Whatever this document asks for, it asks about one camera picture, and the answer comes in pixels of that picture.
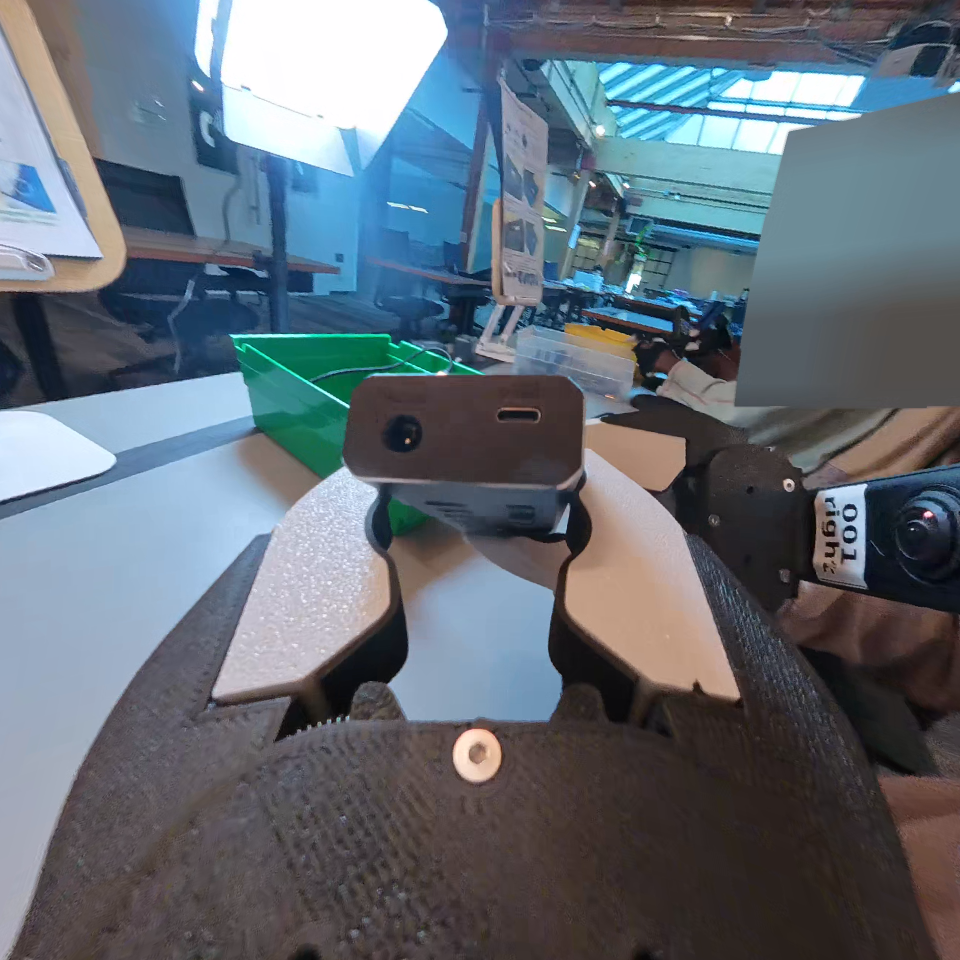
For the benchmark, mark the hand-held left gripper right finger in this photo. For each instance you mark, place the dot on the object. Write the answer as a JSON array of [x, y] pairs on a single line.
[[645, 600]]

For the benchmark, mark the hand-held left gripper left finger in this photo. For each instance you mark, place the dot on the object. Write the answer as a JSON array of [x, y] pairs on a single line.
[[315, 600]]

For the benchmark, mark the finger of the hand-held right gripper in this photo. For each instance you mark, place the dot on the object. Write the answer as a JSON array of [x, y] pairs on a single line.
[[529, 562]]

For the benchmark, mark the black usb hub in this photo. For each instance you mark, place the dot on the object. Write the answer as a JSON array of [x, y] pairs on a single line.
[[465, 450]]

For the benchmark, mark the green plastic bin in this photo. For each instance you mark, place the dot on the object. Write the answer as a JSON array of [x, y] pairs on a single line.
[[300, 412]]

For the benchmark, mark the clear plastic bin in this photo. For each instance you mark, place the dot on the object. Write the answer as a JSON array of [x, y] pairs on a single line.
[[570, 367]]

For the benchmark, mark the small dark grey device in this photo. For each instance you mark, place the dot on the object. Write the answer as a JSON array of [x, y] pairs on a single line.
[[465, 349]]

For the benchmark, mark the yellow plastic bin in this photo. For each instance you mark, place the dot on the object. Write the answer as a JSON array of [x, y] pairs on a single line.
[[600, 332]]

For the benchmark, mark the wooden instruction board stand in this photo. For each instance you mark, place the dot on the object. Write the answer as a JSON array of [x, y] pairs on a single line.
[[517, 297], [112, 247]]

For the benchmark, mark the wooden top desk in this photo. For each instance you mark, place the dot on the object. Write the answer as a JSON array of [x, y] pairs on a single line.
[[225, 251]]

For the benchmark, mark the printed instruction sheet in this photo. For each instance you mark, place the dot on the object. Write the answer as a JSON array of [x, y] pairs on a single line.
[[37, 187]]

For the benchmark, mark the studio light panel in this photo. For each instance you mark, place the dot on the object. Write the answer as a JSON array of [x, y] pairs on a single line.
[[322, 67]]

